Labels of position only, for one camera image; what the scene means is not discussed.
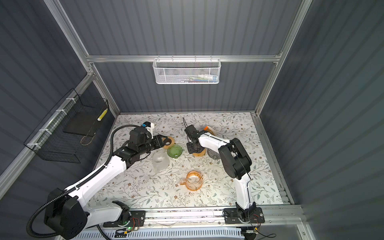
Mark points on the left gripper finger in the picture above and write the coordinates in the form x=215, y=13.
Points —
x=160, y=138
x=166, y=143

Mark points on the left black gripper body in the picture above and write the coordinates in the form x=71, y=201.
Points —
x=148, y=147

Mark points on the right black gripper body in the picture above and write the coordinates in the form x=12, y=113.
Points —
x=191, y=148

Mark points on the wooden dripper ring stand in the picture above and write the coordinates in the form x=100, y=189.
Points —
x=201, y=154

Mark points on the orange coffee filter box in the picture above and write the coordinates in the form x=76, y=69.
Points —
x=210, y=130

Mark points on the orange glass carafe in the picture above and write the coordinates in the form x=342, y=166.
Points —
x=193, y=181

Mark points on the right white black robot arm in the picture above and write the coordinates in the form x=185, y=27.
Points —
x=236, y=162

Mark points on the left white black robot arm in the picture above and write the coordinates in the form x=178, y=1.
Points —
x=67, y=212

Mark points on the green glass dripper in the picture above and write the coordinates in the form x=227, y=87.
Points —
x=175, y=151

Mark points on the clear frosted glass carafe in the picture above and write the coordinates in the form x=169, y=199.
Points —
x=160, y=161

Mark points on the yellow marker in black basket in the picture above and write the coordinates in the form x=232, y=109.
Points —
x=102, y=115

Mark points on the black pad in side basket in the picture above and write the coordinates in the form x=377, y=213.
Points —
x=83, y=124

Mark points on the pens in white basket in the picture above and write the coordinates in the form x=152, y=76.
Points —
x=200, y=79

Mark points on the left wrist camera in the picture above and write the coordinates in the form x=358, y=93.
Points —
x=149, y=127

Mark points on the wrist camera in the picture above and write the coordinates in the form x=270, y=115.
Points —
x=190, y=131
x=149, y=127

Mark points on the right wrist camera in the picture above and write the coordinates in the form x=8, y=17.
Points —
x=190, y=131

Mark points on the white wire wall basket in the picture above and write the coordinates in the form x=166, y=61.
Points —
x=168, y=73

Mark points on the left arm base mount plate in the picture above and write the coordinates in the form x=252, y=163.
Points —
x=128, y=220

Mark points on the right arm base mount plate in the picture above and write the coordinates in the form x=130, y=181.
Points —
x=234, y=216

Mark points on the black wire side basket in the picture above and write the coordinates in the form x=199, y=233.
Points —
x=67, y=135

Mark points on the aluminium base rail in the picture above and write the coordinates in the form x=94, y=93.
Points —
x=214, y=216

